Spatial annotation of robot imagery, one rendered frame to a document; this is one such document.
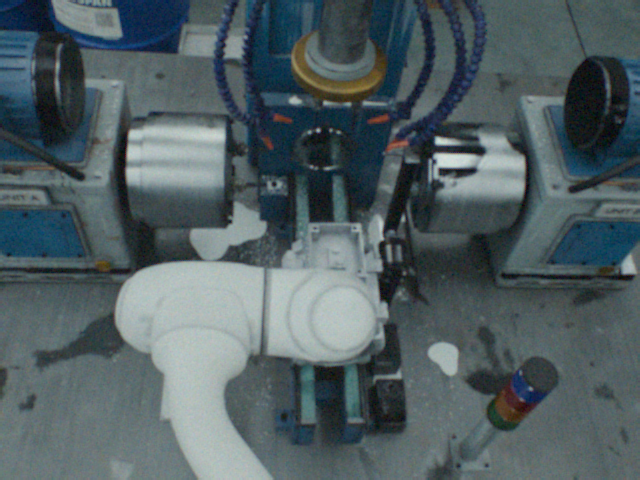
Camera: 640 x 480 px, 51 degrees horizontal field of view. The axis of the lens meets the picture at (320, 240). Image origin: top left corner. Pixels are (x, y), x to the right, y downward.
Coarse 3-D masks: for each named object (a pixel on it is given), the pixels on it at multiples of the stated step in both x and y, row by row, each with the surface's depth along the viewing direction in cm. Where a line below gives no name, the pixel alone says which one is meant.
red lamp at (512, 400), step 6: (510, 378) 112; (510, 384) 110; (504, 390) 113; (510, 390) 110; (504, 396) 112; (510, 396) 110; (516, 396) 109; (510, 402) 111; (516, 402) 110; (522, 402) 109; (540, 402) 109; (516, 408) 111; (522, 408) 110; (528, 408) 110; (534, 408) 111
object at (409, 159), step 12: (408, 156) 124; (408, 168) 125; (396, 180) 130; (408, 180) 128; (396, 192) 131; (408, 192) 131; (396, 204) 134; (396, 216) 138; (384, 228) 142; (396, 228) 141
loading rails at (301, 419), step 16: (336, 176) 163; (304, 192) 159; (336, 192) 160; (288, 208) 170; (336, 208) 158; (288, 224) 166; (304, 224) 154; (304, 240) 152; (304, 368) 134; (336, 368) 147; (352, 368) 135; (304, 384) 132; (320, 384) 140; (336, 384) 141; (352, 384) 133; (304, 400) 131; (320, 400) 139; (336, 400) 140; (352, 400) 131; (288, 416) 139; (304, 416) 129; (352, 416) 130; (368, 416) 129; (304, 432) 131; (352, 432) 132
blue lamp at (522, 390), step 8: (520, 368) 107; (520, 376) 106; (512, 384) 109; (520, 384) 106; (520, 392) 107; (528, 392) 106; (536, 392) 104; (544, 392) 104; (528, 400) 107; (536, 400) 107
